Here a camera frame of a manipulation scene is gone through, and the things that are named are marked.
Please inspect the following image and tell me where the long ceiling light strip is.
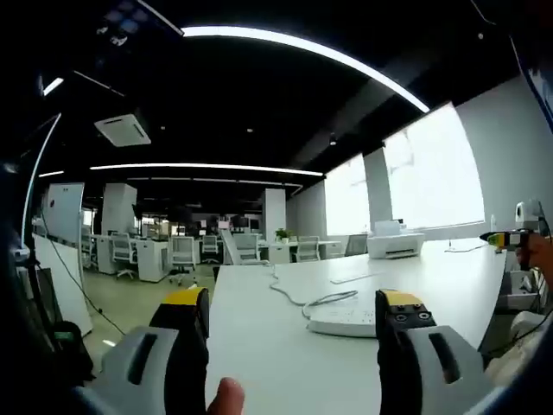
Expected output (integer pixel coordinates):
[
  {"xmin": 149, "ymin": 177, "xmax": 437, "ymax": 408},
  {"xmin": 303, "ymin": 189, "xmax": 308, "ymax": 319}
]
[
  {"xmin": 88, "ymin": 163, "xmax": 325, "ymax": 177},
  {"xmin": 181, "ymin": 25, "xmax": 430, "ymax": 114}
]

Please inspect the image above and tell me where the standing whiteboard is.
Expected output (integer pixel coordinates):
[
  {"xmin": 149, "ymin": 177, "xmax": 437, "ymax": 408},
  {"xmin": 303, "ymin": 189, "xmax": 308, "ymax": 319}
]
[{"xmin": 42, "ymin": 182, "xmax": 86, "ymax": 238}]

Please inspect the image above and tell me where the black device with green light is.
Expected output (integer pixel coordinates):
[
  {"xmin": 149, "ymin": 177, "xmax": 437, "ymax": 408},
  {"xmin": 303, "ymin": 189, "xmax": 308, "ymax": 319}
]
[{"xmin": 51, "ymin": 322, "xmax": 94, "ymax": 382}]

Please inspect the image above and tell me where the white printer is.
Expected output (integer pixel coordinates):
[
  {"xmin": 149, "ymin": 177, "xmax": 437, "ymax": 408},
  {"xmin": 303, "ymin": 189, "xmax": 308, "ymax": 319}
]
[{"xmin": 365, "ymin": 219, "xmax": 427, "ymax": 260}]

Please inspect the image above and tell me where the blue white banner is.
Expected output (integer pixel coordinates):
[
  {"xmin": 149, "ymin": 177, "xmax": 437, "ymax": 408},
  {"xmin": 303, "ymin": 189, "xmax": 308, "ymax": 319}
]
[{"xmin": 509, "ymin": 36, "xmax": 553, "ymax": 126}]

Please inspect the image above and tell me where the white table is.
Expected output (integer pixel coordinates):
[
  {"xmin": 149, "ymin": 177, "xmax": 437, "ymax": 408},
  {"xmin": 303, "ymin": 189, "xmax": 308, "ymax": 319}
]
[{"xmin": 205, "ymin": 236, "xmax": 509, "ymax": 415}]

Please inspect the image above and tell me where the row of white office chairs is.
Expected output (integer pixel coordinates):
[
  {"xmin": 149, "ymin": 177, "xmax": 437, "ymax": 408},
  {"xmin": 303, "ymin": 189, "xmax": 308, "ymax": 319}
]
[{"xmin": 79, "ymin": 227, "xmax": 369, "ymax": 286}]

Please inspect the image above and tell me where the white partition panel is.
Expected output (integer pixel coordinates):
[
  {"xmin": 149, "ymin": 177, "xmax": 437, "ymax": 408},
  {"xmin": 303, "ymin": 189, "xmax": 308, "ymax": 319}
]
[{"xmin": 32, "ymin": 233, "xmax": 94, "ymax": 337}]

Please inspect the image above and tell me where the grey power strip cable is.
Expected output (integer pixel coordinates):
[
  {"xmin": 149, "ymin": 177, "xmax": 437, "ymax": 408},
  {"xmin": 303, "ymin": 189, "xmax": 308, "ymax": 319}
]
[{"xmin": 268, "ymin": 263, "xmax": 360, "ymax": 322}]

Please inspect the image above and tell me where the ceiling air conditioner unit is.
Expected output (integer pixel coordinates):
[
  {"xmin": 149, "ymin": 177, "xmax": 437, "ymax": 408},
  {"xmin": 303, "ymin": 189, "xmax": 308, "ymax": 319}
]
[{"xmin": 93, "ymin": 112, "xmax": 152, "ymax": 149}]

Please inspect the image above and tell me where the white power strip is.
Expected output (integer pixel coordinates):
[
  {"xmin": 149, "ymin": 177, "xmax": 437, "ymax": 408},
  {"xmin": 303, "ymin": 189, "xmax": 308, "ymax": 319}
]
[{"xmin": 307, "ymin": 297, "xmax": 382, "ymax": 339}]

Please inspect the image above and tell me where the person's left hand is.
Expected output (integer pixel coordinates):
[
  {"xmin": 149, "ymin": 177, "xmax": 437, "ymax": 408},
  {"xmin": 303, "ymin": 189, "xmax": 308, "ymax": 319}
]
[{"xmin": 205, "ymin": 376, "xmax": 247, "ymax": 415}]

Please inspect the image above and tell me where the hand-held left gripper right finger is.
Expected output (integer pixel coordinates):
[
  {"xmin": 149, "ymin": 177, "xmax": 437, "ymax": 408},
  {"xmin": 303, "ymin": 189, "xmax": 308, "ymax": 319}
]
[{"xmin": 374, "ymin": 288, "xmax": 492, "ymax": 415}]

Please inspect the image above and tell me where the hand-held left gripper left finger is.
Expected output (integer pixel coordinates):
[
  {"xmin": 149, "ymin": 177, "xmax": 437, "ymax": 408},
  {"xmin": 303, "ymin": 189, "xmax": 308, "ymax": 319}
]
[{"xmin": 99, "ymin": 287, "xmax": 212, "ymax": 415}]

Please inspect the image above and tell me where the black floor cable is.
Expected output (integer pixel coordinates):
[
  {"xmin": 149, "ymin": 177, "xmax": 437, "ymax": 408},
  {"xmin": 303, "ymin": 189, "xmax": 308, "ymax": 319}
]
[{"xmin": 41, "ymin": 211, "xmax": 127, "ymax": 337}]

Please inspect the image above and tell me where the person's right hand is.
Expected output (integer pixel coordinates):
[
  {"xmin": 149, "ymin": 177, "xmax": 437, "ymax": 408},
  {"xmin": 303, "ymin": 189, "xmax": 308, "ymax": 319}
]
[{"xmin": 517, "ymin": 235, "xmax": 553, "ymax": 271}]

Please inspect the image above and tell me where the person's beige clothed body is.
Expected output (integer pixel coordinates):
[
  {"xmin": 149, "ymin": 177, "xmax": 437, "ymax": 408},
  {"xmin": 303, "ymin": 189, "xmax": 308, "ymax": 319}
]
[{"xmin": 483, "ymin": 309, "xmax": 553, "ymax": 390}]

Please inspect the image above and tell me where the bright window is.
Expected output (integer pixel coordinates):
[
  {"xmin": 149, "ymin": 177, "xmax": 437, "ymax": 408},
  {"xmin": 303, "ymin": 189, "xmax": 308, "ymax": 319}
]
[
  {"xmin": 323, "ymin": 153, "xmax": 372, "ymax": 237},
  {"xmin": 383, "ymin": 101, "xmax": 486, "ymax": 231}
]

